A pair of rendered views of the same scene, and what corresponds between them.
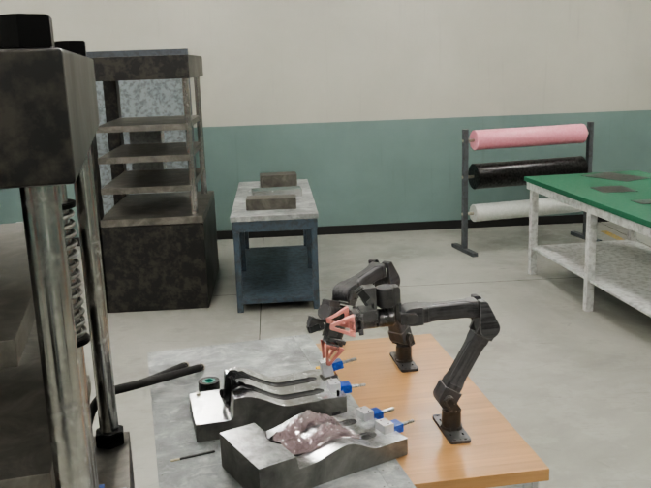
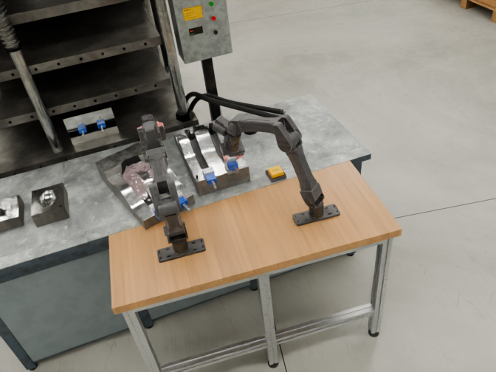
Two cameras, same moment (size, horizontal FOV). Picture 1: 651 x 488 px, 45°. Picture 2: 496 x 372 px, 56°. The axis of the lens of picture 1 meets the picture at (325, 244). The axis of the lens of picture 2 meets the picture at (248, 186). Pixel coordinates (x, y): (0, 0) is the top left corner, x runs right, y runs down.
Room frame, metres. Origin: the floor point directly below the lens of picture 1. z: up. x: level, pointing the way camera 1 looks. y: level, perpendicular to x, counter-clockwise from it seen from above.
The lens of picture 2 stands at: (2.62, -1.76, 2.22)
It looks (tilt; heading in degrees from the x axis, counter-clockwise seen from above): 39 degrees down; 88
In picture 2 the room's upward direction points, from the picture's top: 7 degrees counter-clockwise
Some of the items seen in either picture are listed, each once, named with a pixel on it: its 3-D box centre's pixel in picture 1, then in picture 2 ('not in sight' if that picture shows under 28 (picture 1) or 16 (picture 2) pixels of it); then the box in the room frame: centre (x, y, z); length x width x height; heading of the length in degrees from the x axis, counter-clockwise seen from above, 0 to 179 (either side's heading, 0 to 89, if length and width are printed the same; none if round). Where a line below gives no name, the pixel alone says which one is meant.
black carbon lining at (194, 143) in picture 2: (270, 383); (206, 144); (2.49, 0.20, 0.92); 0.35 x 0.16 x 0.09; 104
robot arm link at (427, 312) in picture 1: (448, 320); (162, 179); (2.34, -0.38, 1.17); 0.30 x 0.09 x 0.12; 99
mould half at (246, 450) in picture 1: (314, 443); (143, 181); (2.17, 0.05, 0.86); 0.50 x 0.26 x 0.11; 121
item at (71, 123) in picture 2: not in sight; (88, 106); (1.77, 0.87, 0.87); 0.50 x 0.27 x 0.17; 104
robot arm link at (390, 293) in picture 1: (395, 303); (151, 141); (2.31, -0.21, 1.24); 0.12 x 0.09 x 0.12; 99
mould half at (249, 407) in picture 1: (265, 396); (208, 150); (2.49, 0.22, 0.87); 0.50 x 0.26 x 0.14; 104
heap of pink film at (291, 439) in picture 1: (314, 429); (142, 174); (2.17, 0.05, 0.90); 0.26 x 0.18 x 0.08; 121
